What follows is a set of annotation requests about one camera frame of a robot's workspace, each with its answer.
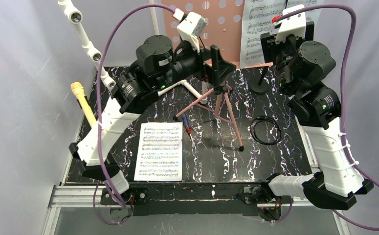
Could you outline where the sheet music page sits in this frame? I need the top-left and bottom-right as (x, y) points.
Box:
(240, 0), (325, 69)
(134, 122), (183, 182)

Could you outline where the pink music stand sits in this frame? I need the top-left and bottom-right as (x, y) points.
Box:
(161, 0), (277, 152)

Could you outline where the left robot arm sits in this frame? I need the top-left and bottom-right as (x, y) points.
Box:
(69, 35), (236, 203)

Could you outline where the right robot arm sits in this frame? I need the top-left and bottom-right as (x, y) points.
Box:
(260, 22), (374, 210)

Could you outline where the black microphone on stand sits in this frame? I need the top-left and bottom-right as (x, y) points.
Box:
(248, 66), (270, 95)

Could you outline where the blue red screwdriver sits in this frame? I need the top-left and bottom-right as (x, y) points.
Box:
(181, 113), (195, 148)

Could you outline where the yellow toy microphone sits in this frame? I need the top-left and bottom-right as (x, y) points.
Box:
(70, 82), (96, 128)

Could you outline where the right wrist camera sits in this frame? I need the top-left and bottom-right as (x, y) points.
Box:
(271, 4), (306, 44)

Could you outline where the black coiled cable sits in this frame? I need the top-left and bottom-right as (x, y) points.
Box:
(250, 117), (282, 146)

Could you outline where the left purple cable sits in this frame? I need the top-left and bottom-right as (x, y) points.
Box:
(92, 3), (180, 226)

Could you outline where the purple cable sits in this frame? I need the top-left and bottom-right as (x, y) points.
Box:
(275, 3), (379, 232)
(92, 3), (180, 226)

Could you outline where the white PVC pipe frame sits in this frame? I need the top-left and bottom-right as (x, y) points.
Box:
(58, 0), (207, 98)

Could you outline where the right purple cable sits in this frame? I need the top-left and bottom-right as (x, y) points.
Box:
(275, 3), (379, 232)

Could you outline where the aluminium frame rail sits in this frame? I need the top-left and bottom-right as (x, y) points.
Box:
(42, 185), (352, 235)

